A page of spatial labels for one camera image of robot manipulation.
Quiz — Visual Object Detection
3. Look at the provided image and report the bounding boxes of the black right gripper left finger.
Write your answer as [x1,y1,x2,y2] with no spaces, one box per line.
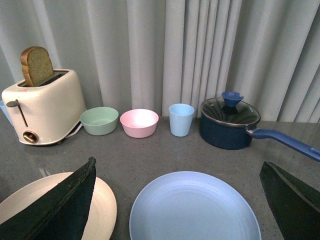
[0,157,96,240]

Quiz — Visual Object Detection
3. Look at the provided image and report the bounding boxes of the dark blue saucepan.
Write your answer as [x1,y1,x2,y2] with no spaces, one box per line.
[199,97,320,162]

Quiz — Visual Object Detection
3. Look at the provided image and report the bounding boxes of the cream plate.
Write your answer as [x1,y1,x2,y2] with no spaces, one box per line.
[0,172,117,240]

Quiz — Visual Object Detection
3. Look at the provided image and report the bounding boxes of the grey curtain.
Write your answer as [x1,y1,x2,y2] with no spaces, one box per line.
[0,0,320,123]

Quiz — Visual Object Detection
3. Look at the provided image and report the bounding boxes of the pink bowl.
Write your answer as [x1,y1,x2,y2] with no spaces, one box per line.
[120,109,159,139]

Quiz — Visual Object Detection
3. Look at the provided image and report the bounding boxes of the glass pot lid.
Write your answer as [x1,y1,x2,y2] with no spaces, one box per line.
[200,91,261,127]

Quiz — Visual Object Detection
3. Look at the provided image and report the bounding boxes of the cream toaster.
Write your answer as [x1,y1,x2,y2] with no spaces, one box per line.
[1,69,87,146]

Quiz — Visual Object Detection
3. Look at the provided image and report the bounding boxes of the bread slice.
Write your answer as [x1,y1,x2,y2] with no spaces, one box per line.
[20,46,54,87]

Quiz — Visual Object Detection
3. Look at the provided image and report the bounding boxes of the white toaster cable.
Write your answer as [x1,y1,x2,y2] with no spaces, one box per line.
[65,122,84,138]

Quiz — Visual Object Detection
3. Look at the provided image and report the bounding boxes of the light blue cup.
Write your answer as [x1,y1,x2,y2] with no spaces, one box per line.
[168,103,195,137]
[0,100,13,126]

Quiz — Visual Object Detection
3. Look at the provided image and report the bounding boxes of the green bowl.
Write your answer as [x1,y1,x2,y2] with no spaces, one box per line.
[80,107,119,136]

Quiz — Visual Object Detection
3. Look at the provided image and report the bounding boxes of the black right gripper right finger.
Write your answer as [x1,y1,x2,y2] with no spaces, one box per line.
[259,161,320,240]

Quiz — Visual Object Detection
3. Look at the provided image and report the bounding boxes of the light blue plate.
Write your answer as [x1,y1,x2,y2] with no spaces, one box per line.
[129,171,262,240]

